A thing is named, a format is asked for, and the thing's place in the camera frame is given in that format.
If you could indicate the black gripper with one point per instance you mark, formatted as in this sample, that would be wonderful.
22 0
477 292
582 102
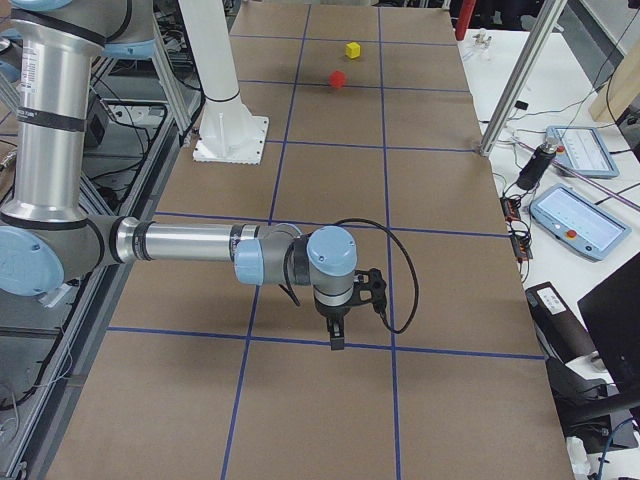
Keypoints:
334 313

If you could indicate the red block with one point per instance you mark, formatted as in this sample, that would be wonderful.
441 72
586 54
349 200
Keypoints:
337 79

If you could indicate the yellow block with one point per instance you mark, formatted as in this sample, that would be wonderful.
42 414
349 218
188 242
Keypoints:
352 50

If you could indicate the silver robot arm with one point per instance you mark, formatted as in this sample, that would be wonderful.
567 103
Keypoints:
46 239

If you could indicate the black label printer box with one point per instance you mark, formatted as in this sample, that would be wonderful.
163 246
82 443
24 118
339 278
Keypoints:
560 327

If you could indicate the black water bottle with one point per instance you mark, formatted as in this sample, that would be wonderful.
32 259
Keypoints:
535 168

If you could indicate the near teach pendant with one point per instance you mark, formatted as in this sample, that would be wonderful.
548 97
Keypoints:
578 223

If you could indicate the teach pendant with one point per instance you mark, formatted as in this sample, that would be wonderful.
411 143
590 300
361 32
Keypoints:
578 223
582 149

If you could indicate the black monitor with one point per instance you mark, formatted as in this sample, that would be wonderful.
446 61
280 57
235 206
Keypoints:
611 315

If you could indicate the far teach pendant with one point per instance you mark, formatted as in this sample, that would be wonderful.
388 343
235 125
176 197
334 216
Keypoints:
582 149

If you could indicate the red cylinder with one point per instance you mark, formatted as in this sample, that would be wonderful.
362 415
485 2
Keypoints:
466 12

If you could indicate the wooden board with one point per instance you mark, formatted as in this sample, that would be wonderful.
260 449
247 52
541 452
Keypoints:
620 91

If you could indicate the white camera stand pillar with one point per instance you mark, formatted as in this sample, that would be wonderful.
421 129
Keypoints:
228 131

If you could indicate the aluminium frame post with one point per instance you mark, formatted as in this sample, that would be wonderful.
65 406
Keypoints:
535 42

